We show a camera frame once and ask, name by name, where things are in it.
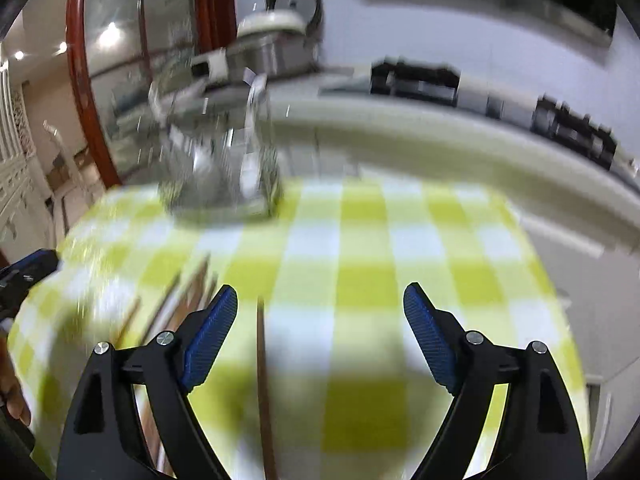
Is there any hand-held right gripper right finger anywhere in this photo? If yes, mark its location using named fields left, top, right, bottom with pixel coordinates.
left=403, top=282, right=588, bottom=480

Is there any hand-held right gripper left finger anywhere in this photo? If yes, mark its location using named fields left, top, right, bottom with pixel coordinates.
left=56, top=284, right=239, bottom=480

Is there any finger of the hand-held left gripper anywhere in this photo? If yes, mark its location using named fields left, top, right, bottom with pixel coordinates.
left=0, top=249, right=61, bottom=313

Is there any metal wire utensil rack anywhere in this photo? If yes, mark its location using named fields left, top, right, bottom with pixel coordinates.
left=150, top=67, right=283, bottom=221

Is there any person's left hand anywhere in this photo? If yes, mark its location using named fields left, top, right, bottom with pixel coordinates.
left=0, top=332, right=32, bottom=428

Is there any white carved cabinet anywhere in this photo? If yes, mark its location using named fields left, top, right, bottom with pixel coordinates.
left=0, top=67, right=56, bottom=256

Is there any green white checkered tablecloth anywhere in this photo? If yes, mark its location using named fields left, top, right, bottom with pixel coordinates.
left=7, top=180, right=588, bottom=480

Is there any white chair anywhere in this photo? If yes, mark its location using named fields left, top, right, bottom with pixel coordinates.
left=42, top=120, right=106, bottom=196

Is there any white stone kitchen counter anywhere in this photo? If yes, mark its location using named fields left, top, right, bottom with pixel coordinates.
left=270, top=67, right=640, bottom=221

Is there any black burner grate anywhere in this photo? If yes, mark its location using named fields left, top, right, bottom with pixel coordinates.
left=532, top=95, right=618, bottom=171
left=370, top=57, right=461, bottom=106

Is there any glass sliding door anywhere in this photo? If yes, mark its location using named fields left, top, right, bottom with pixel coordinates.
left=82, top=0, right=201, bottom=186

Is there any black glass cooktop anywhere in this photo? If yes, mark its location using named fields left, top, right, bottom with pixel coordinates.
left=320, top=57, right=640, bottom=176

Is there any small white appliance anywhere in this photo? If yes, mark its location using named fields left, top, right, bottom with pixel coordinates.
left=190, top=49, right=233, bottom=81

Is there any white-lidded steel appliance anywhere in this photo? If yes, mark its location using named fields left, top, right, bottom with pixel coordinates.
left=227, top=10, right=321, bottom=78

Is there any steel range hood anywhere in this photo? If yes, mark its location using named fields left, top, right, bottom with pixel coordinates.
left=360, top=0, right=616, bottom=48

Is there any red wooden door frame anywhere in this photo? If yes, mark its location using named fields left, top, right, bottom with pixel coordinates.
left=65, top=0, right=123, bottom=188
left=192, top=0, right=237, bottom=56

